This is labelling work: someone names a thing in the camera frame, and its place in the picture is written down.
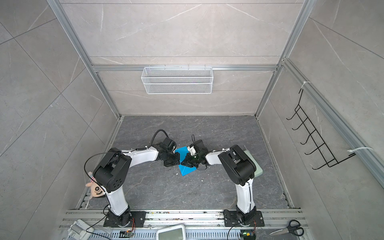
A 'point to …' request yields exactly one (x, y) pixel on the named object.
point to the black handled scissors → (293, 227)
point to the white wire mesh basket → (177, 79)
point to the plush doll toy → (96, 190)
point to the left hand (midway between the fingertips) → (181, 159)
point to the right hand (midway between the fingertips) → (181, 162)
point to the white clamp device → (80, 229)
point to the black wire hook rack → (327, 155)
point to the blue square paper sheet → (185, 170)
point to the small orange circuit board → (125, 234)
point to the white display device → (175, 232)
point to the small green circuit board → (248, 234)
